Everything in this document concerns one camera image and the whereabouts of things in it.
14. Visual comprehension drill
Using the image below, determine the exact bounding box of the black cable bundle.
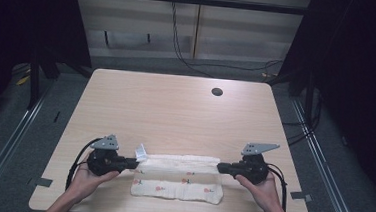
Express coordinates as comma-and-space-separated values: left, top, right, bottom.
280, 87, 323, 148

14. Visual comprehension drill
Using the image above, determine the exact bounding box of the black floor cable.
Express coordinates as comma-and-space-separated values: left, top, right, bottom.
192, 53, 284, 76

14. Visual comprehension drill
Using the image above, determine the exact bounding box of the yellow floor marker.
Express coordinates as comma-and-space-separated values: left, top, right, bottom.
15, 73, 32, 87

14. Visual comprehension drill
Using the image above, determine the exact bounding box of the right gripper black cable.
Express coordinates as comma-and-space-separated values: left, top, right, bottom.
262, 162, 291, 212

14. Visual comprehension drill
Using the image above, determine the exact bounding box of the black metal stand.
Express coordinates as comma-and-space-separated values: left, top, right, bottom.
25, 53, 44, 111

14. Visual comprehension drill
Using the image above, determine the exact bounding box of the person's left hand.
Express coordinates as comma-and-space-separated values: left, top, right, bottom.
65, 159, 121, 206

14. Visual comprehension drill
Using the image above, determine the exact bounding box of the dark curtain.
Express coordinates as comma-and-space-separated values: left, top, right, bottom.
0, 0, 97, 145
257, 0, 376, 212

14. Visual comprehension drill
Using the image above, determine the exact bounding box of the black hanging wall cable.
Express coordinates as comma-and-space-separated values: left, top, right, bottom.
166, 2, 221, 79

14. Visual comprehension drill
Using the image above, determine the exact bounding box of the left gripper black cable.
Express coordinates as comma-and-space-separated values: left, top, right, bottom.
65, 135, 105, 194

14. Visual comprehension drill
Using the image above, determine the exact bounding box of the person's right hand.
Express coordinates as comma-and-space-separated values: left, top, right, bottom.
232, 170, 284, 212

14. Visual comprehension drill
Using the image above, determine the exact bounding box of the metal floor rail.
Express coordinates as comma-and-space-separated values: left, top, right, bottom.
283, 97, 372, 212
0, 81, 55, 212

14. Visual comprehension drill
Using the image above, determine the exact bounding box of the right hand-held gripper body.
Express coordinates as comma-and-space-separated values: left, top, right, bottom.
230, 140, 281, 187

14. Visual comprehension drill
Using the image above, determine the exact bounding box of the black horizontal frame bar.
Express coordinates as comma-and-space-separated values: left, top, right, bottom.
84, 0, 311, 16

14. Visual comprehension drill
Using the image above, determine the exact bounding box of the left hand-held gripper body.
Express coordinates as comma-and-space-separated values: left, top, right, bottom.
85, 132, 131, 179

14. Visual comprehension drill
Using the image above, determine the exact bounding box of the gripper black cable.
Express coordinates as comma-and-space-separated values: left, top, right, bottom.
65, 135, 105, 194
262, 162, 291, 212

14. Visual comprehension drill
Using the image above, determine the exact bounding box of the white towel with red print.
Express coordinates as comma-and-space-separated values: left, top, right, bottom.
129, 142, 227, 206

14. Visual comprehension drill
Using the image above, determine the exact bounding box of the grey tape strip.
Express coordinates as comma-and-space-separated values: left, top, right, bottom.
27, 176, 54, 189
289, 190, 314, 203

